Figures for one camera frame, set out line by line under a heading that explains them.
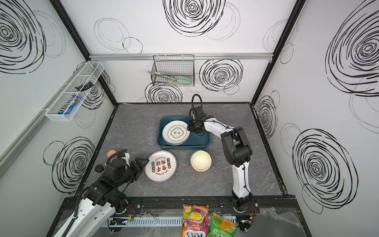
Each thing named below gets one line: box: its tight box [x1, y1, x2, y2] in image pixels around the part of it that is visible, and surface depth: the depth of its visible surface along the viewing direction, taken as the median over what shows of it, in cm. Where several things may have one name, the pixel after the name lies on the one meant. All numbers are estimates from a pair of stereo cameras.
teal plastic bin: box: [156, 115, 211, 150], surface depth 98 cm
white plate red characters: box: [144, 150, 178, 184], surface depth 88 cm
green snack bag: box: [207, 212, 238, 237], surface depth 67 cm
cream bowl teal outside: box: [189, 149, 213, 173], surface depth 84 cm
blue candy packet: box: [57, 94, 81, 115], surface depth 72 cm
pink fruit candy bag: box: [181, 203, 210, 237], surface depth 69 cm
